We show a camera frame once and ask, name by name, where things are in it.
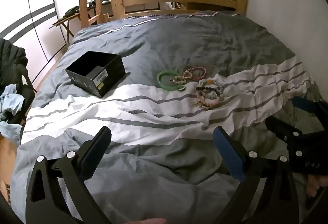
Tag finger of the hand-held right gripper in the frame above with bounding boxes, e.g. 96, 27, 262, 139
265, 116, 324, 143
292, 96, 328, 122

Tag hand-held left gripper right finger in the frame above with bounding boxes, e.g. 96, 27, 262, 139
213, 126, 308, 224

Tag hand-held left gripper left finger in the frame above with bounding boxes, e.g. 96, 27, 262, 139
26, 126, 112, 224

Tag grey bead bracelet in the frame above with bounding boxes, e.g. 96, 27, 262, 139
202, 89, 224, 101

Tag dark brown bead bracelet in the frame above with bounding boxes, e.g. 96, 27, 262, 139
196, 80, 223, 94

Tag black cardboard box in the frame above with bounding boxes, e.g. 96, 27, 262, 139
65, 51, 126, 98

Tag beige bead bracelet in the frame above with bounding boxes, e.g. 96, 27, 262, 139
172, 74, 188, 85

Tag green jade bangle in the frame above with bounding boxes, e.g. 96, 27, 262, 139
157, 70, 181, 90

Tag person's right hand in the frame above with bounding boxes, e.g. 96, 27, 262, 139
306, 174, 328, 199

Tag person's left hand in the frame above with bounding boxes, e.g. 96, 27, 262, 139
122, 217, 167, 224

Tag light blue cloth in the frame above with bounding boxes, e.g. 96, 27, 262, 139
0, 84, 25, 143

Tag black jacket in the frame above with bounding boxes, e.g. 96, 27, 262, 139
0, 38, 35, 124

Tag grey white striped blanket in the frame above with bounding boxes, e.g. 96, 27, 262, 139
10, 10, 324, 224

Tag wooden folding table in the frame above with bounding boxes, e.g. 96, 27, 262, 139
52, 12, 80, 45

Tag black bag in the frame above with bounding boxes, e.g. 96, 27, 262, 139
65, 6, 80, 18

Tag white grey striped wardrobe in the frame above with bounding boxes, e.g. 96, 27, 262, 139
0, 0, 70, 86

